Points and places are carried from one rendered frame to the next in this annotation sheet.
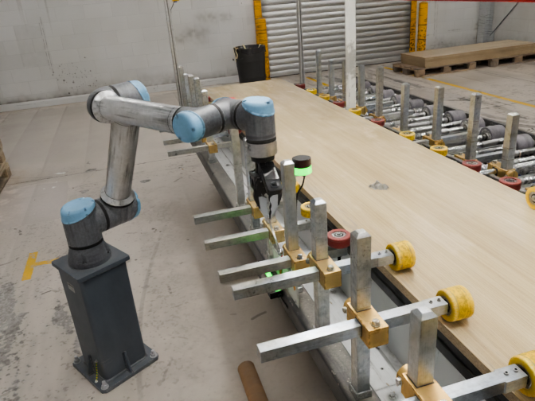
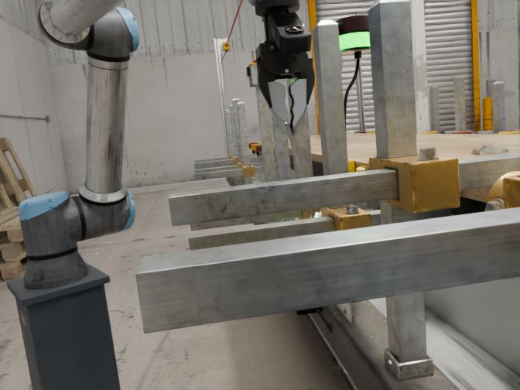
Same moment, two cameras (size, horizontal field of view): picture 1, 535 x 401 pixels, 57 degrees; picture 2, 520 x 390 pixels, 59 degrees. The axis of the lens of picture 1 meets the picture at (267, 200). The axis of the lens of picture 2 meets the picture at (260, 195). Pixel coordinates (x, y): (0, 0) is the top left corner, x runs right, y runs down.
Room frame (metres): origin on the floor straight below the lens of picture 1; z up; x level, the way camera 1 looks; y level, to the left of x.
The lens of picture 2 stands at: (0.65, -0.05, 1.02)
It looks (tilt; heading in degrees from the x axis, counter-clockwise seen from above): 9 degrees down; 8
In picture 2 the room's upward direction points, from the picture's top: 6 degrees counter-clockwise
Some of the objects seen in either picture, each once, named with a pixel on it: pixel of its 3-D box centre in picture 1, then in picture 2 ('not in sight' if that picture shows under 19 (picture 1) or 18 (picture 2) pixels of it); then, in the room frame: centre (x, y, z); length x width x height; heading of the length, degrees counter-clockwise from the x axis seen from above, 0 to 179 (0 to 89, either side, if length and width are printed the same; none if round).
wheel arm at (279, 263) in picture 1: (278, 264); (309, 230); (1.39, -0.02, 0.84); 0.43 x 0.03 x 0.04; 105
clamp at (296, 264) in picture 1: (295, 257); (344, 222); (1.42, -0.08, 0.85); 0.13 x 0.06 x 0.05; 15
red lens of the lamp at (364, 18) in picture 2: (301, 161); (352, 27); (1.46, -0.12, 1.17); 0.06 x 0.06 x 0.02
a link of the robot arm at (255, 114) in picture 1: (259, 119); not in sight; (1.42, 0.01, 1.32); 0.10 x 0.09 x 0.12; 46
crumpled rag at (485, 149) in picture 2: (378, 184); (488, 148); (1.82, -0.45, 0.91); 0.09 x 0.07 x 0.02; 32
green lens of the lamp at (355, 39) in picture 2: (302, 169); (354, 42); (1.46, -0.12, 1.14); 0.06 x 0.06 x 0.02
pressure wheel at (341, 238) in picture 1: (338, 247); not in sight; (1.44, -0.23, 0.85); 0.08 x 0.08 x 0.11
